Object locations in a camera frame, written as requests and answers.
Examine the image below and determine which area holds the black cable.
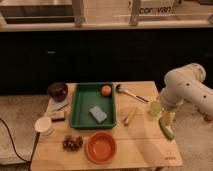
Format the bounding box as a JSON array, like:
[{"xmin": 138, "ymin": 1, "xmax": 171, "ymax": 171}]
[{"xmin": 0, "ymin": 118, "xmax": 32, "ymax": 164}]

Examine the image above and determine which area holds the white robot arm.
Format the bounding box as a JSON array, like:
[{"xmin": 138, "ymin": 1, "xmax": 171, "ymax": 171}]
[{"xmin": 159, "ymin": 63, "xmax": 213, "ymax": 126}]

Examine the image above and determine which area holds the green plastic tray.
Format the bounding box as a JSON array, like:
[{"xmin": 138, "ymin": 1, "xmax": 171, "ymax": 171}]
[{"xmin": 70, "ymin": 82, "xmax": 116, "ymax": 130}]

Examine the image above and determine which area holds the blue sponge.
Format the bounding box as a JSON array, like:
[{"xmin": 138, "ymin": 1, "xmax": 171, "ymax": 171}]
[{"xmin": 89, "ymin": 106, "xmax": 107, "ymax": 123}]

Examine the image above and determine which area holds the red bowl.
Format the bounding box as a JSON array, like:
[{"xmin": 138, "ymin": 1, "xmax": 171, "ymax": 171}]
[{"xmin": 85, "ymin": 131, "xmax": 117, "ymax": 164}]

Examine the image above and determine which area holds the dark brown bowl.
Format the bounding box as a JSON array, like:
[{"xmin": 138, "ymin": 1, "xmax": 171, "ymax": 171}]
[{"xmin": 47, "ymin": 82, "xmax": 68, "ymax": 102}]

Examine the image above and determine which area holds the white lidded cup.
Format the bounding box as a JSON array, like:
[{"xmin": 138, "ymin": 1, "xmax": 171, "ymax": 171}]
[{"xmin": 34, "ymin": 116, "xmax": 53, "ymax": 136}]

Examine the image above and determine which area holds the bunch of dark grapes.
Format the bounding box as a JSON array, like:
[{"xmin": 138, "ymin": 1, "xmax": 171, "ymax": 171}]
[{"xmin": 63, "ymin": 135, "xmax": 83, "ymax": 151}]

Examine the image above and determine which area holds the orange fruit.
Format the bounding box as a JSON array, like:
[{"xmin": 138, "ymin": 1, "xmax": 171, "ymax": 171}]
[{"xmin": 101, "ymin": 85, "xmax": 112, "ymax": 96}]

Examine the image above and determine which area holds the yellow banana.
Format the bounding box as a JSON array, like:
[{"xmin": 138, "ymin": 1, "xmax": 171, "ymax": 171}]
[{"xmin": 123, "ymin": 107, "xmax": 137, "ymax": 126}]

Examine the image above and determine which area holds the wooden brush block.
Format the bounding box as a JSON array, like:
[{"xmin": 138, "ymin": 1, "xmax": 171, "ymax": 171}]
[{"xmin": 45, "ymin": 111, "xmax": 66, "ymax": 121}]

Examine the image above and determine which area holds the green cucumber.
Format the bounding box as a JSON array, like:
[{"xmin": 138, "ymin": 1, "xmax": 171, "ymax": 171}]
[{"xmin": 159, "ymin": 118, "xmax": 174, "ymax": 141}]

